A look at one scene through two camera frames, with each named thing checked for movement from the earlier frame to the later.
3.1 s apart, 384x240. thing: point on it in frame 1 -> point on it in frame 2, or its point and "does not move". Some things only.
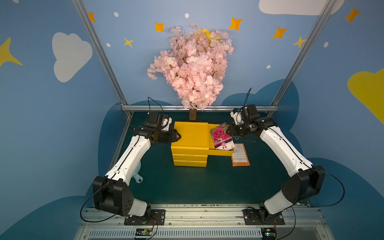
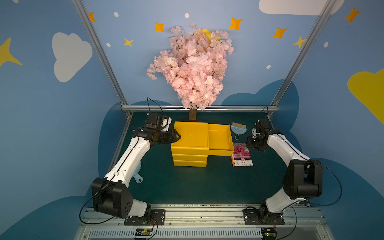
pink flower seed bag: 221,139 -> 242,155
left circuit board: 143,232 does not move
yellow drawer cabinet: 192,149 does not move
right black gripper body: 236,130 -> 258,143
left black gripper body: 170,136 does not move
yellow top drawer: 212,150 does not move
